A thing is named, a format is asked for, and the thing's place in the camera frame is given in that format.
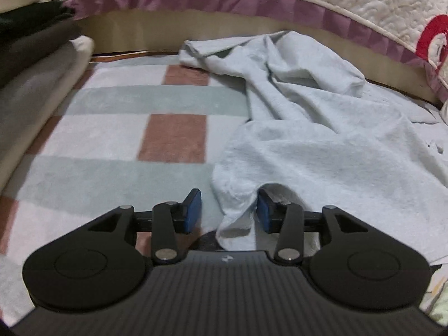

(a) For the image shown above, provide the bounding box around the dark grey folded sweater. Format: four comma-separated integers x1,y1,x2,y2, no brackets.
1,19,80,87

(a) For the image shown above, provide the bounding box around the beige bed frame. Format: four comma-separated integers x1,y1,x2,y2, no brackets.
78,9,441,106

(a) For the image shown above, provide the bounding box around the grey cream folded garment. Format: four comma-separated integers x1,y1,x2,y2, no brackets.
1,36,94,187

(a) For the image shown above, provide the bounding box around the checkered cartoon floor rug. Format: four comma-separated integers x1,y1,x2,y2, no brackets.
1,56,251,325

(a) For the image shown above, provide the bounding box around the light grey abc t-shirt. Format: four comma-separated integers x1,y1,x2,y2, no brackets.
179,32,447,264

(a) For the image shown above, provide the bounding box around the light green quilted mat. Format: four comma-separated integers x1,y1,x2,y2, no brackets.
419,264,448,327

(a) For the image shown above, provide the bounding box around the black folded garment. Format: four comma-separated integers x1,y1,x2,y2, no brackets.
0,0,75,46

